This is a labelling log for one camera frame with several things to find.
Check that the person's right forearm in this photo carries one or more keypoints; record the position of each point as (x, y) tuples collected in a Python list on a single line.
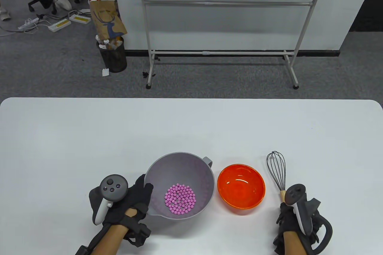
[(293, 244)]

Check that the brown paper bag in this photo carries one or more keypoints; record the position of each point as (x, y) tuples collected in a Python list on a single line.
[(106, 17)]

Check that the black right wrist band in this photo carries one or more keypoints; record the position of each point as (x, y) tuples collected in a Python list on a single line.
[(278, 244)]

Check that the grey salad bowl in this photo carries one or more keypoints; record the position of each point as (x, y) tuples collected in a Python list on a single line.
[(179, 168)]

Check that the grey left hand controller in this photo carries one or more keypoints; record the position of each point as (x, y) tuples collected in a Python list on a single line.
[(113, 189)]

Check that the white power strip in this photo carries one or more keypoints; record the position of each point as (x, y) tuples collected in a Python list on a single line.
[(27, 24)]

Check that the person's left hand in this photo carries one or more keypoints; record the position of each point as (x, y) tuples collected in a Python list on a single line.
[(140, 195)]

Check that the black wrist band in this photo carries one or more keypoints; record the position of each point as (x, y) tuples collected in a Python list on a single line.
[(278, 244), (142, 232)]

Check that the orange plastic bowl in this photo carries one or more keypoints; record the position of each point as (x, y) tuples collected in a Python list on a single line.
[(241, 186)]

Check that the white paper scrap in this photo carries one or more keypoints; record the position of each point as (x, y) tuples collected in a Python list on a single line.
[(105, 72)]

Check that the black mesh waste bin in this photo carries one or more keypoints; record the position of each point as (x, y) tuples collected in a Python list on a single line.
[(115, 57)]

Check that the pile of pink plastic beads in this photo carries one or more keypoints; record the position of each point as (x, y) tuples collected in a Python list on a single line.
[(180, 198)]

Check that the yellow label power strip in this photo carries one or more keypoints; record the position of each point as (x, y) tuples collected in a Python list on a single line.
[(80, 18), (59, 24)]

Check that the person's left forearm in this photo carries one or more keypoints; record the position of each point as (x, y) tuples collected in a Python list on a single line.
[(110, 240)]

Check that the black left wrist band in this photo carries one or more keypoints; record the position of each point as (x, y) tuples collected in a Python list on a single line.
[(142, 232)]

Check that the person's right hand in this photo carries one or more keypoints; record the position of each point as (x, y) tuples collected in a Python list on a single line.
[(287, 219)]

